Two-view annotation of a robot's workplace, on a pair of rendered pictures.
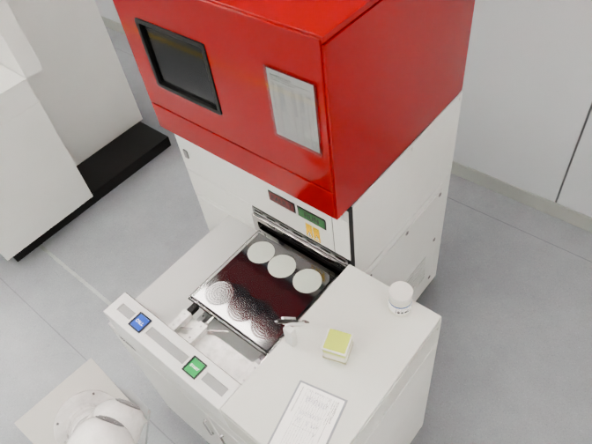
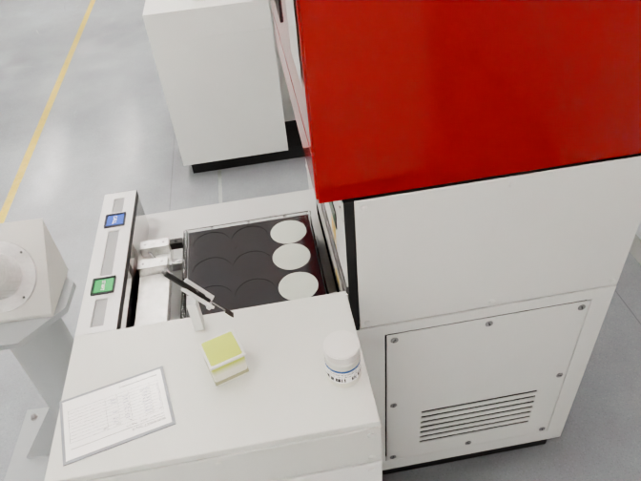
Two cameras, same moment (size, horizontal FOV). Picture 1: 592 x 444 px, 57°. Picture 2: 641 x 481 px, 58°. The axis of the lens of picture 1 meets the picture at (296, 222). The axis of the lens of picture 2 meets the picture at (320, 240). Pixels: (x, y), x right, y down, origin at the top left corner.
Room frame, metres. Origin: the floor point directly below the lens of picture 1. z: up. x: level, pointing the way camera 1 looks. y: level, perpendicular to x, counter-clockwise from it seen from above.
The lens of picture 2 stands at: (0.30, -0.69, 1.94)
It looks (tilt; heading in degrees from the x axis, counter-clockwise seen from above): 41 degrees down; 38
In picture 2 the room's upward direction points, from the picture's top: 6 degrees counter-clockwise
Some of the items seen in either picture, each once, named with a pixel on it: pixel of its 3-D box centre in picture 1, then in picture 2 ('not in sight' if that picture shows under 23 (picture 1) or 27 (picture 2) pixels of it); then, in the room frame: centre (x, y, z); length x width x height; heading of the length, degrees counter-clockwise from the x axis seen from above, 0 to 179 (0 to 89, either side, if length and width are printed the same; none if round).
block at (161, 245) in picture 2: (180, 321); (155, 246); (0.99, 0.44, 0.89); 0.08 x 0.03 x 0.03; 133
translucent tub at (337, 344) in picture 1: (337, 346); (224, 358); (0.75, -0.06, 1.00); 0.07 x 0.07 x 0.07; 61
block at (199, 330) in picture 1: (196, 334); (154, 265); (0.94, 0.38, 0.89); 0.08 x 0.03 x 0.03; 133
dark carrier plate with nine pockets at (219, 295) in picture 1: (262, 287); (253, 264); (1.07, 0.15, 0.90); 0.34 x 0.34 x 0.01; 43
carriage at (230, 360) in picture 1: (214, 351); (155, 294); (0.88, 0.33, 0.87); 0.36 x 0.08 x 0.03; 43
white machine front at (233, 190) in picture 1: (260, 200); (321, 173); (1.37, 0.12, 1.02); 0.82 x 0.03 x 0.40; 43
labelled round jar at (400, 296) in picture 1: (400, 299); (342, 359); (0.87, -0.27, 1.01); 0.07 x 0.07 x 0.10
